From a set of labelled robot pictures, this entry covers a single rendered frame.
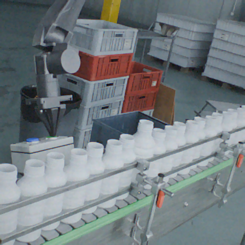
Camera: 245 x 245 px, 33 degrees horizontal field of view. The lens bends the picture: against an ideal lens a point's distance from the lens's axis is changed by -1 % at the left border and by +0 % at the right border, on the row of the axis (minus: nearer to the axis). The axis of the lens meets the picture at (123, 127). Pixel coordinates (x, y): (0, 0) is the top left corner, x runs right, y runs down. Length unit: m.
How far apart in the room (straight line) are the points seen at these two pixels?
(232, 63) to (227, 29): 0.62
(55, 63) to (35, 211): 0.35
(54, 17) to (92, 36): 2.39
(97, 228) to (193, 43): 7.44
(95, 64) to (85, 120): 0.50
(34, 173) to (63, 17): 0.41
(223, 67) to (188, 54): 0.84
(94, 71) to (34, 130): 0.82
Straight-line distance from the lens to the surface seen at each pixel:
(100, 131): 1.71
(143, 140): 1.03
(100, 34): 3.38
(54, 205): 0.86
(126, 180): 1.02
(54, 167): 0.83
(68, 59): 0.96
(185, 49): 8.28
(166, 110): 4.64
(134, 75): 4.10
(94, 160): 0.91
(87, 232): 0.94
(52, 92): 1.01
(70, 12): 1.03
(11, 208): 0.77
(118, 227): 1.04
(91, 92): 3.48
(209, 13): 12.50
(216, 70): 7.84
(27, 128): 2.97
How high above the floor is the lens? 1.52
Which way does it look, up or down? 20 degrees down
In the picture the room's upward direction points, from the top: 12 degrees clockwise
